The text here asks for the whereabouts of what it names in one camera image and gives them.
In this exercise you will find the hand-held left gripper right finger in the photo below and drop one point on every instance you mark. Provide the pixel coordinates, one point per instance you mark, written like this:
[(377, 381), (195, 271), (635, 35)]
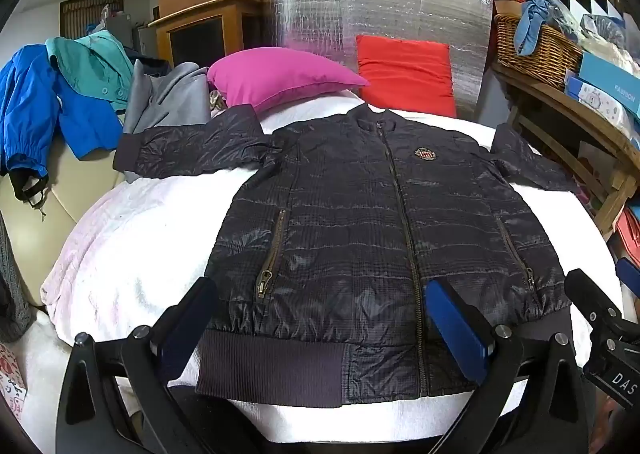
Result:
[(455, 329)]

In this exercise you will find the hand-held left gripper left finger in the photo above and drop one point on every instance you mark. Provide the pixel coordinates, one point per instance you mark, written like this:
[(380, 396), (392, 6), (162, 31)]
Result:
[(190, 329)]

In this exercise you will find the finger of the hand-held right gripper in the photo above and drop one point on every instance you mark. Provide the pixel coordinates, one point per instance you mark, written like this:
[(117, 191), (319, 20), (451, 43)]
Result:
[(590, 294), (630, 276)]

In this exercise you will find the black quilted jacket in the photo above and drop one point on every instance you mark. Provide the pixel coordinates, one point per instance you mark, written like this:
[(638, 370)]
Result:
[(350, 214)]

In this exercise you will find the white blanket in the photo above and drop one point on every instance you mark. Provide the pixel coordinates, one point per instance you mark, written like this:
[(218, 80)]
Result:
[(140, 244)]

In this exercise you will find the white patterned box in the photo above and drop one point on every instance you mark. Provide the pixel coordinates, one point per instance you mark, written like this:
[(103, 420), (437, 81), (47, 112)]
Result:
[(600, 106)]

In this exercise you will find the wooden side table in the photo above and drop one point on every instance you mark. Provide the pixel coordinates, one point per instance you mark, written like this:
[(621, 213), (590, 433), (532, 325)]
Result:
[(575, 109)]

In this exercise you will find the cream sofa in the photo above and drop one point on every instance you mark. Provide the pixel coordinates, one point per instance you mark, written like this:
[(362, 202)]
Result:
[(45, 224)]

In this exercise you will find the grey knit cloth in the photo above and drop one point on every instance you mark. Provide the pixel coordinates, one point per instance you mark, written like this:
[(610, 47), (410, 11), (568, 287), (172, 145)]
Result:
[(10, 284)]

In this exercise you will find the wicker basket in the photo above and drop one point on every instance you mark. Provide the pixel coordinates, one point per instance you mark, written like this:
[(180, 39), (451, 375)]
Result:
[(545, 56)]

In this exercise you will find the grey coat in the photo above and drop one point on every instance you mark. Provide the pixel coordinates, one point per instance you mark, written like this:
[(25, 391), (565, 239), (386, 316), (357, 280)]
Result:
[(165, 94)]

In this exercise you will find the red pillow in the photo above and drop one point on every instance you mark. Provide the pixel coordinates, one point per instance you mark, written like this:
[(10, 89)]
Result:
[(405, 74)]

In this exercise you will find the light blue cloth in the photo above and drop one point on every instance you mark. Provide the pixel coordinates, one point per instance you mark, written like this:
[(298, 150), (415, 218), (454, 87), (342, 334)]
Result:
[(530, 29)]

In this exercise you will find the pink pillow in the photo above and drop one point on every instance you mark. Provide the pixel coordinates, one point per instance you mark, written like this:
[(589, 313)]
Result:
[(280, 74)]

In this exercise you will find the blue jacket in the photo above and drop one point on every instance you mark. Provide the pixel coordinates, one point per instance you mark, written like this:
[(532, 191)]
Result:
[(30, 99)]

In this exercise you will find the teal jacket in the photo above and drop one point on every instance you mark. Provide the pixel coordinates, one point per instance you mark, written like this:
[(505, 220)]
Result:
[(95, 64)]

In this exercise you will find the silver insulation mat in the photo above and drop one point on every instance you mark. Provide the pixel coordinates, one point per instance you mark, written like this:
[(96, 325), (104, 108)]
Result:
[(380, 4)]

